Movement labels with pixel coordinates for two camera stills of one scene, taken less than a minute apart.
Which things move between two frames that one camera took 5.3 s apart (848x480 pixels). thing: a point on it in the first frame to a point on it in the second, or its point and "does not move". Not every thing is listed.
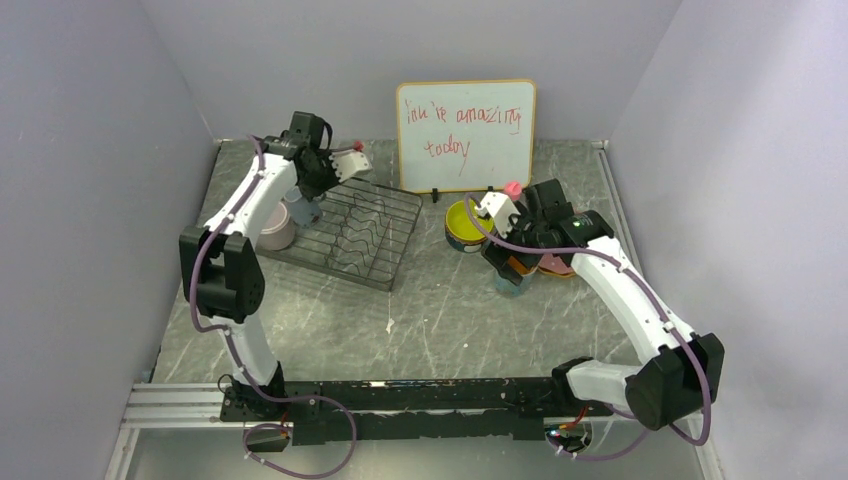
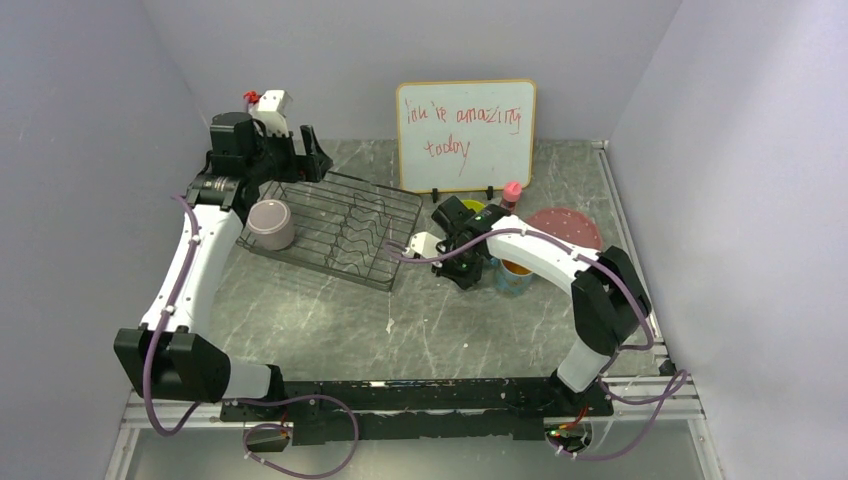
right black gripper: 498,256 to 464,280
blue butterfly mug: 509,288 does not move
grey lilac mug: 280,231 does not move
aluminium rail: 186,406 does not move
